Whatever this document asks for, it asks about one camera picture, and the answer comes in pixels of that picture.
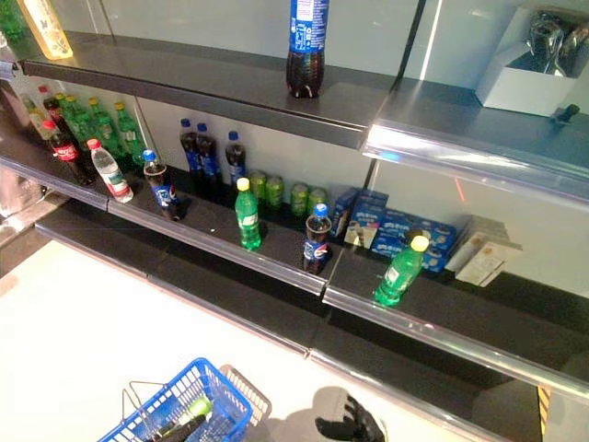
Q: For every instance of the grey upper shelf board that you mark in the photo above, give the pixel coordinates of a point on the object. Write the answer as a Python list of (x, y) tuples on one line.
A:
[(460, 133)]

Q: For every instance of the yellow black hazard tape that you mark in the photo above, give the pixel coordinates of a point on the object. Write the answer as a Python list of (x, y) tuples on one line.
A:
[(544, 407)]

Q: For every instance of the pale yellow tea bottle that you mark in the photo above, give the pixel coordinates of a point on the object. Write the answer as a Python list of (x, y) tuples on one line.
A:
[(33, 115)]

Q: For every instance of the black bottom shelf board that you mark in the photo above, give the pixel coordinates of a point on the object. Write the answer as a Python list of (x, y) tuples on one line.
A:
[(207, 285)]

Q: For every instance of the green sprite bottle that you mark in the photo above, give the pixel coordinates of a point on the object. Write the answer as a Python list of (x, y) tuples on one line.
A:
[(129, 136), (398, 276), (247, 221), (79, 122), (62, 106), (103, 129)]

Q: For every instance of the green bottle with bumps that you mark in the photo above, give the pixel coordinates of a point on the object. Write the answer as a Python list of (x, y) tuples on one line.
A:
[(10, 20)]

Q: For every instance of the large pepsi cola bottle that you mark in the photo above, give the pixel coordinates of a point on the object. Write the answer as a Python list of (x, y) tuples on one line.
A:
[(305, 55)]

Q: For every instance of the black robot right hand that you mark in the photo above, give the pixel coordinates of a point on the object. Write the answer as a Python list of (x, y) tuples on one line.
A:
[(356, 421)]

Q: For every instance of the white cardboard box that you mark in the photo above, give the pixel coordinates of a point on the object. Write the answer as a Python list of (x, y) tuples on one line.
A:
[(515, 89)]

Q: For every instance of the dark bottle in basket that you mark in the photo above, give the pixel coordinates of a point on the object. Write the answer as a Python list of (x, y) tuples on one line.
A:
[(184, 426)]

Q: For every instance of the clear water bottle red cap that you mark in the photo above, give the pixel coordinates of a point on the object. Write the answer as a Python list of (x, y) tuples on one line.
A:
[(110, 175)]

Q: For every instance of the pepsi bottle blue cap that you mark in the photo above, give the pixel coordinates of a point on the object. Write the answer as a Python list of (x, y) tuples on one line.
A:
[(162, 189), (189, 156), (235, 159), (207, 159), (317, 244)]

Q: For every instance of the yellow drink bottle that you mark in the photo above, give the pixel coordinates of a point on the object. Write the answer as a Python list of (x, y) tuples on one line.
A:
[(48, 32)]

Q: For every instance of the wide blue cookie box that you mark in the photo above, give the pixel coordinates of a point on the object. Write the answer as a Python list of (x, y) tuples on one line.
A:
[(396, 235)]

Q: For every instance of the small black clip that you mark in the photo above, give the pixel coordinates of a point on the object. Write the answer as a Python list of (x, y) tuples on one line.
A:
[(567, 113)]

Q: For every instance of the black shelf upright post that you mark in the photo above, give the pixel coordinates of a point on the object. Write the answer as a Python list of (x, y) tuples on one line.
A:
[(414, 37)]

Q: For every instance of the black shelf board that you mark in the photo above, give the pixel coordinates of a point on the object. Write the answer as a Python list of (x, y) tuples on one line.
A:
[(27, 161), (483, 313), (216, 230), (207, 285)]

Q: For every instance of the silver foil bag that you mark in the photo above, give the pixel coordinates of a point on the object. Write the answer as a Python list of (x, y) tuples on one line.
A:
[(575, 50), (545, 41)]

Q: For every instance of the green bottle in basket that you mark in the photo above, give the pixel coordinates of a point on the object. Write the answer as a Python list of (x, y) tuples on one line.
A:
[(198, 407)]

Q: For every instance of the green drink can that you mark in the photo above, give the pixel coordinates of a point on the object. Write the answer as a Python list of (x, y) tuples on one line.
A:
[(258, 186), (317, 200), (274, 193), (299, 200)]

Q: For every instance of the blue plastic shopping basket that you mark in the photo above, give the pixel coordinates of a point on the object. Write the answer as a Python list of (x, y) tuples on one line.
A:
[(230, 405)]

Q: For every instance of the dark upper shelf board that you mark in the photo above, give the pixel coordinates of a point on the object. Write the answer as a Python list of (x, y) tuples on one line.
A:
[(207, 83)]

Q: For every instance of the black middle shelf board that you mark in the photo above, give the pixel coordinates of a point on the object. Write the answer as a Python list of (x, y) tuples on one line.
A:
[(216, 230), (483, 313), (27, 161)]

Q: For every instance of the coca-cola bottle red cap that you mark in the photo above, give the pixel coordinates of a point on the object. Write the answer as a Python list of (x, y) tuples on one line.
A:
[(53, 108), (66, 154)]

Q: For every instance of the white carton box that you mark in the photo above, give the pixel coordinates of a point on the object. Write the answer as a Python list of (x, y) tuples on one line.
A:
[(499, 232), (483, 262)]

